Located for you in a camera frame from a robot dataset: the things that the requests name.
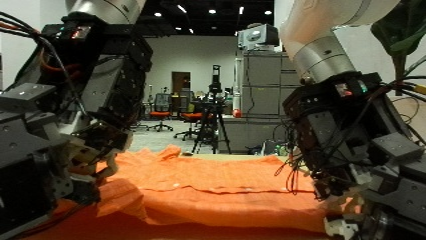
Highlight orange button shirt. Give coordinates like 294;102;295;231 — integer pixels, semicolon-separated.
21;144;356;240

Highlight hand cable bundle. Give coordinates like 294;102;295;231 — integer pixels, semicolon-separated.
0;11;68;79
379;74;426;104

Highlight green leafy plant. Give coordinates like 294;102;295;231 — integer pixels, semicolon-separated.
370;0;426;88

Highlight brown door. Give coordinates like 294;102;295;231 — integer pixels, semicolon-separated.
170;71;191;95

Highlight right hand cable bundle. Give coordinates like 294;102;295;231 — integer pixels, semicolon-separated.
379;74;426;104

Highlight tall grey filing cabinet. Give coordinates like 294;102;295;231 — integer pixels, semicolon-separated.
241;49;303;118

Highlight black camera tripod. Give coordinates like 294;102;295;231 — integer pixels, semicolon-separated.
190;64;231;155

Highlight plastic bottles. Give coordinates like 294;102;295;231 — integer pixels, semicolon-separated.
271;143;290;157

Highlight grey boxy device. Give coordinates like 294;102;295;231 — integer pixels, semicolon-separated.
237;23;281;52

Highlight low grey cabinet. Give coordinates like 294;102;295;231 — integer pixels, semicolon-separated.
217;116;294;155

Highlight left hand cable bundle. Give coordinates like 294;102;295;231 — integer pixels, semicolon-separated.
0;11;68;79

